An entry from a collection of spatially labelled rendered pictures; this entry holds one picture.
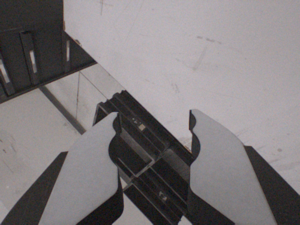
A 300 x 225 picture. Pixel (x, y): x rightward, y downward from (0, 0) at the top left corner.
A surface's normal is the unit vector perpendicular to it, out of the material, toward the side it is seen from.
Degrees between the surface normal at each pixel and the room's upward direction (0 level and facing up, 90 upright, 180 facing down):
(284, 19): 0
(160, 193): 90
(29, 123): 90
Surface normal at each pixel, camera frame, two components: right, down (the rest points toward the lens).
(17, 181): 0.36, -0.53
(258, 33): -0.60, 0.50
